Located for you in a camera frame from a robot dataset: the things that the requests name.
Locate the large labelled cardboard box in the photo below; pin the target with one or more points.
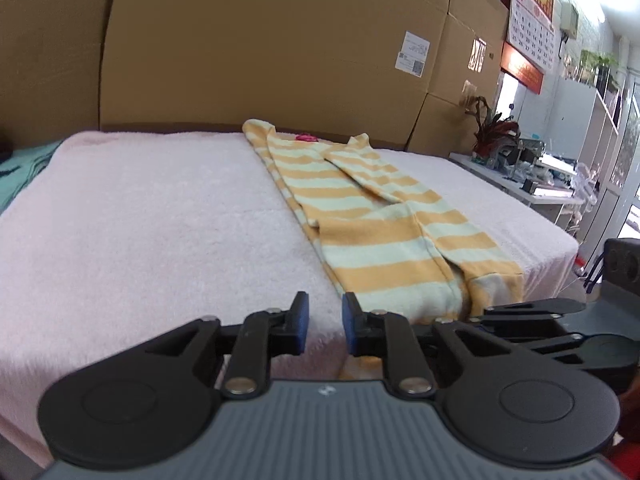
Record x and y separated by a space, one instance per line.
275 45

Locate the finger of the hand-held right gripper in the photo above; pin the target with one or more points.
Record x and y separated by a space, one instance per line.
530 307
525 330

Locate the red leafed potted plant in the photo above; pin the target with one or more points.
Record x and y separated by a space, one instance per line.
492 127

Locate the red wall calendar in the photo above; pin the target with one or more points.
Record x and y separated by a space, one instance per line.
532 15

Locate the white cabinet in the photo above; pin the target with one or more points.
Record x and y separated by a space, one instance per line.
575 125

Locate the pink terry towel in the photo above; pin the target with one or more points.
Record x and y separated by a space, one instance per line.
150 220

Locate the teal cloth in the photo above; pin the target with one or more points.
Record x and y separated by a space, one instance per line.
25 170

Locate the white wall panel with knob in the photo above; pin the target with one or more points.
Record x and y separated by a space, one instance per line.
510 105

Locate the brown tape patch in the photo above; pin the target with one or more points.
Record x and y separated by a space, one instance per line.
468 94

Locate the person's right forearm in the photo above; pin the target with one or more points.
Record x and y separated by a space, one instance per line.
625 455

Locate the white label with square codes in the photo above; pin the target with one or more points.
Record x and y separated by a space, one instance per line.
410 65

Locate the grey plastic machine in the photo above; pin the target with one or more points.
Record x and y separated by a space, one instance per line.
505 155

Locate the white side table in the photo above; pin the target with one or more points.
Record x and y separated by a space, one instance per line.
500 175

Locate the orange white striped shirt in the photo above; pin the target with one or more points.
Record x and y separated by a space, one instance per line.
375 220

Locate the glass window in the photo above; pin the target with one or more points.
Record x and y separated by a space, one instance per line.
625 160

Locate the white wall box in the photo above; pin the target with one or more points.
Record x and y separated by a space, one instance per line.
568 20

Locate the clear tape strip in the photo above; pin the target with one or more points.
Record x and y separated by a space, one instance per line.
477 55

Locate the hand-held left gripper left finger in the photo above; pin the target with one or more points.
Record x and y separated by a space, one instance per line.
300 322

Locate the cardboard box with taped flaps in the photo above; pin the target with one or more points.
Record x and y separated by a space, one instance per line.
450 110

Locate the white plastic hanger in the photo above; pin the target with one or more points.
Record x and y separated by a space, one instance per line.
587 182

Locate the white text shipping label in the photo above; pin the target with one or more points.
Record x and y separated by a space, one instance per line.
416 44

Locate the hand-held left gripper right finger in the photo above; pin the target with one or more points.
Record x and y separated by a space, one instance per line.
350 325

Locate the green potted plant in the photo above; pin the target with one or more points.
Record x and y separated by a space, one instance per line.
600 67

